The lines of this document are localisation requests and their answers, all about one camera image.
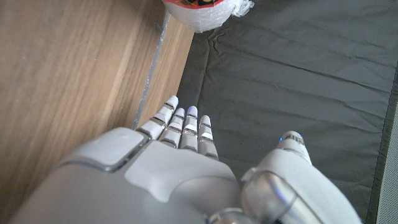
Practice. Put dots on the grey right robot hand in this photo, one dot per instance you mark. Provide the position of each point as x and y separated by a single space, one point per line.
174 186

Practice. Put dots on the bubble wrap roll red label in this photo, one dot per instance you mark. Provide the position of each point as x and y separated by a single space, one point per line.
199 18

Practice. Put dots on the black backdrop curtain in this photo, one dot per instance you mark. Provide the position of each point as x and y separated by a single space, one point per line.
295 77

